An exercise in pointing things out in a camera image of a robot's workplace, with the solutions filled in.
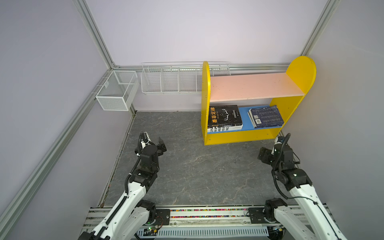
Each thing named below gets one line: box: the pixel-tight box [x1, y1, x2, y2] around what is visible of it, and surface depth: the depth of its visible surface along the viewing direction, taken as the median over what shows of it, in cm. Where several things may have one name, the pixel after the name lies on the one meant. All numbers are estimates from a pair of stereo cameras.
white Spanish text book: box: [207, 124, 243, 133], surface depth 91 cm
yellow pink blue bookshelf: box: [201, 56, 317, 146], surface depth 91 cm
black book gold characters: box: [207, 105, 243, 127], surface depth 91 cm
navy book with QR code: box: [247, 105, 284, 129], surface depth 94 cm
